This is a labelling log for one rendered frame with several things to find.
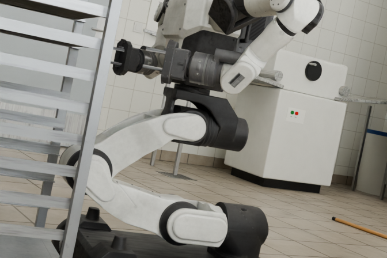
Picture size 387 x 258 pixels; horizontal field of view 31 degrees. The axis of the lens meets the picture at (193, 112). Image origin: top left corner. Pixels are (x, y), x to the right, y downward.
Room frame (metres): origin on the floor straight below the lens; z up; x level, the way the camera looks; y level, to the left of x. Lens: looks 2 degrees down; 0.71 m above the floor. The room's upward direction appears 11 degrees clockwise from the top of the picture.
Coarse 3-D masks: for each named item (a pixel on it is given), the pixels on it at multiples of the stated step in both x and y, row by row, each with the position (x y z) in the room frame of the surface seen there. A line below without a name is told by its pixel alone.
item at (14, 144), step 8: (0, 136) 2.22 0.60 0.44; (0, 144) 2.22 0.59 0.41; (8, 144) 2.23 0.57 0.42; (16, 144) 2.24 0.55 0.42; (24, 144) 2.25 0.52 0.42; (32, 144) 2.26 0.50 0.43; (40, 144) 2.27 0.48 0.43; (48, 144) 2.28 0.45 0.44; (40, 152) 2.25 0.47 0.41; (48, 152) 2.28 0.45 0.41; (56, 152) 2.29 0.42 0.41
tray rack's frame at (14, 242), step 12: (0, 240) 2.06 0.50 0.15; (12, 240) 2.09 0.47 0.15; (24, 240) 2.11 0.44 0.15; (36, 240) 2.14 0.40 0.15; (48, 240) 2.17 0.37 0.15; (0, 252) 1.93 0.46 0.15; (12, 252) 1.96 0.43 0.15; (24, 252) 1.98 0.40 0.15; (36, 252) 2.01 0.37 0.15; (48, 252) 2.03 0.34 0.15
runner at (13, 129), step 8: (0, 128) 1.81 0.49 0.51; (8, 128) 1.82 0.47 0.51; (16, 128) 1.83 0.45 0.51; (24, 128) 1.84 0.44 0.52; (32, 128) 1.84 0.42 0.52; (40, 128) 1.85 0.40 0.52; (24, 136) 1.84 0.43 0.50; (32, 136) 1.85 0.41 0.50; (40, 136) 1.85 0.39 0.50; (48, 136) 1.86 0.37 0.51; (56, 136) 1.87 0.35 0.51; (64, 136) 1.88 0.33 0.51; (72, 136) 1.89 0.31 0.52; (80, 136) 1.89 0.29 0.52; (72, 144) 1.89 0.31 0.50; (80, 144) 1.90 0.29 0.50
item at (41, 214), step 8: (88, 0) 2.30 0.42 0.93; (80, 24) 2.29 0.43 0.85; (72, 32) 2.30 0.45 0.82; (80, 32) 2.30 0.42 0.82; (72, 48) 2.29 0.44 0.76; (72, 56) 2.29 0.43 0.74; (72, 64) 2.29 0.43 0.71; (64, 80) 2.29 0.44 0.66; (72, 80) 2.30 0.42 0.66; (64, 88) 2.29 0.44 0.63; (56, 112) 2.30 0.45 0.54; (64, 112) 2.30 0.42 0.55; (56, 128) 2.29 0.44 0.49; (56, 144) 2.29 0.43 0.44; (48, 160) 2.29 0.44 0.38; (56, 160) 2.30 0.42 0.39; (48, 184) 2.29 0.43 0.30; (48, 192) 2.29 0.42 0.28; (40, 208) 2.29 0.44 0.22; (40, 216) 2.29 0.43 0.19; (40, 224) 2.29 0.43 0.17
